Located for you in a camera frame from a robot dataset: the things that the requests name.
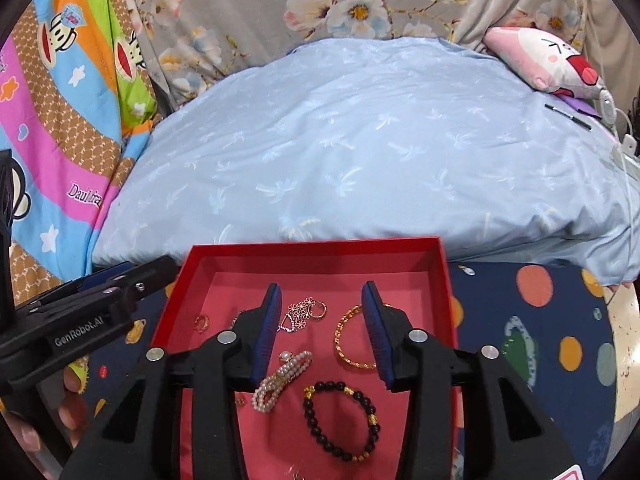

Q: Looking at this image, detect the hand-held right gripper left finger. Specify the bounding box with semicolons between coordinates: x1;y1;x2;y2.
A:
60;282;283;480

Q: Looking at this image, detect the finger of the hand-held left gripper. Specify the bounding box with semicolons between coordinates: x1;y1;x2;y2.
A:
17;261;136;313
37;255;179;321

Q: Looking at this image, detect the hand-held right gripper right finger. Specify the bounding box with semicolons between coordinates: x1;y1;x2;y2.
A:
361;281;583;480

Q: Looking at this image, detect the gold bracelet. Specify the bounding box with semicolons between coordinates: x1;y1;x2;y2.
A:
334;305;381;371

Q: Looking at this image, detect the silver flower pendant necklace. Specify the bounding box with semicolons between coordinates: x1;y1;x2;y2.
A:
277;297;321;333

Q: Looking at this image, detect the pearl bracelet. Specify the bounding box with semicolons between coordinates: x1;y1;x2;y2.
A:
251;351;313;414

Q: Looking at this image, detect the red cardboard box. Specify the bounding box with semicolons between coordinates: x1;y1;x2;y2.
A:
150;236;460;480

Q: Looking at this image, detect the black bead bracelet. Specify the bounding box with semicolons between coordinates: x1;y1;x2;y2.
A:
302;381;383;463

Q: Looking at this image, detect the person's left hand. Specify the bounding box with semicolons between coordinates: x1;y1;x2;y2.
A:
0;360;88;463

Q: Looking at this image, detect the colourful cartoon monkey blanket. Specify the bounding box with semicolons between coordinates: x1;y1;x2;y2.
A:
0;0;161;393

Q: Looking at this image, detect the dark blue polka-dot blanket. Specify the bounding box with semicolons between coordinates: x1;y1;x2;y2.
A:
65;260;631;480

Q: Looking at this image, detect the light blue pillow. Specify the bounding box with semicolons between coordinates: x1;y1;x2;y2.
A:
92;37;640;288

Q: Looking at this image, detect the cream stool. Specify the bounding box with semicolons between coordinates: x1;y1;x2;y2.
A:
602;280;640;441

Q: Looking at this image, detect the black pen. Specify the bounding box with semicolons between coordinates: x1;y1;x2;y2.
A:
545;104;592;132

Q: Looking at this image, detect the grey floral bed sheet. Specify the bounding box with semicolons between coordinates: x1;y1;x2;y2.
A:
117;0;640;121

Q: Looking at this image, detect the purple sheet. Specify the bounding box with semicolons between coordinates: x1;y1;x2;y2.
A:
555;89;608;122

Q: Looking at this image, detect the pink plush toy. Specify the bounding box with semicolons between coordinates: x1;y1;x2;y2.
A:
484;25;601;100

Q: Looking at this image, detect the white cable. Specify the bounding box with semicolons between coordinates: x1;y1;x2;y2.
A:
597;87;640;201

